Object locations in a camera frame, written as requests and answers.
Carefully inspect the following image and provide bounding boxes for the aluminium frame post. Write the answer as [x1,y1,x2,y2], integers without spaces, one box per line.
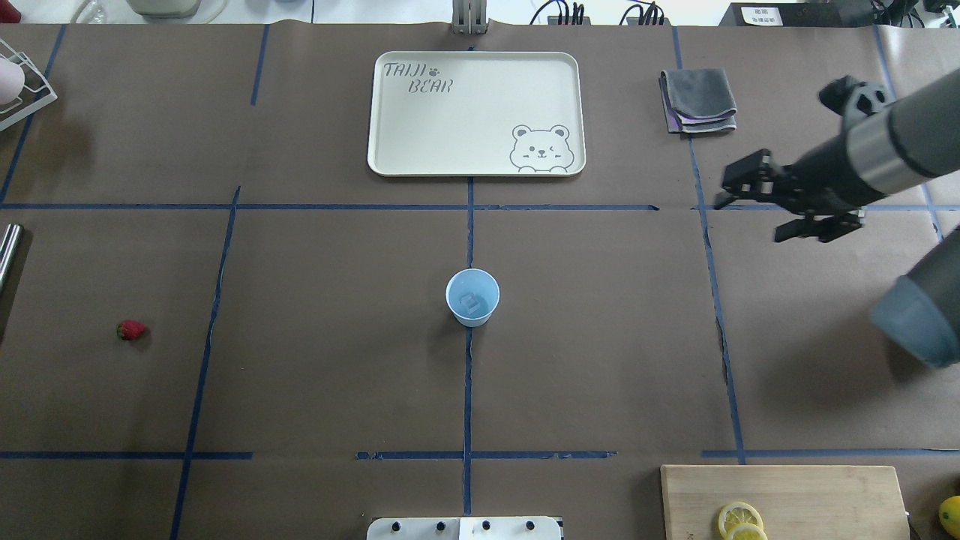
[451,0,489,35]

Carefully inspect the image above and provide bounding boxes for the pink cup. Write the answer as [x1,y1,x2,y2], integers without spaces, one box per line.
[0,57,26,105]

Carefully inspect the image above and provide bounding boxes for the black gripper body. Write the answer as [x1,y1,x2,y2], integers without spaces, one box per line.
[757,150,867,226]

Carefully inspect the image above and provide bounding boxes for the red bottle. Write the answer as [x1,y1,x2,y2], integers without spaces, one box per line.
[0,0,22,24]

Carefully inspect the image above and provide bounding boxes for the yellow lemon pile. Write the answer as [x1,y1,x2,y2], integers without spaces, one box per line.
[938,495,960,539]

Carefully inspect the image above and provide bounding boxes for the cream bear tray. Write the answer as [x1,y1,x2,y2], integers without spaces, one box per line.
[367,50,587,178]

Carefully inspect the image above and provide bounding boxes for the lemon slices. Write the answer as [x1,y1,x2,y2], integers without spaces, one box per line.
[716,500,768,539]

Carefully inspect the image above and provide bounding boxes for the steel muddler black tip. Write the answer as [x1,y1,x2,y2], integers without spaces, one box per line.
[0,223,24,291]

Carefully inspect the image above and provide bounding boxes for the clear ice cube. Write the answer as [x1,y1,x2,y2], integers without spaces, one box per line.
[460,293,488,318]

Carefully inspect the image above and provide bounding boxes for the wooden cutting board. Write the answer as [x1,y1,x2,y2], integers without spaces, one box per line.
[659,464,910,539]

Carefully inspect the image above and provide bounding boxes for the white cup rack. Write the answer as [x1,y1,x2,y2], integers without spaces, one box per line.
[1,40,59,132]

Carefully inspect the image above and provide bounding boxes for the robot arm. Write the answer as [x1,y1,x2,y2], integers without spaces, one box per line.
[712,70,959,368]

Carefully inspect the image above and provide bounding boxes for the light blue cup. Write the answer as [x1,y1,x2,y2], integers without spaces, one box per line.
[445,268,501,328]

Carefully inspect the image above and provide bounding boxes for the grey folded cloth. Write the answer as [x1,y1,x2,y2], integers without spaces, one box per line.
[658,68,737,136]

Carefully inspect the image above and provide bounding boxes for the red strawberry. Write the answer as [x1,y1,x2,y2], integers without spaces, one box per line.
[115,320,148,341]

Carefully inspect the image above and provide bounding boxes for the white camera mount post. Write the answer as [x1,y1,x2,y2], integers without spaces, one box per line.
[366,515,565,539]

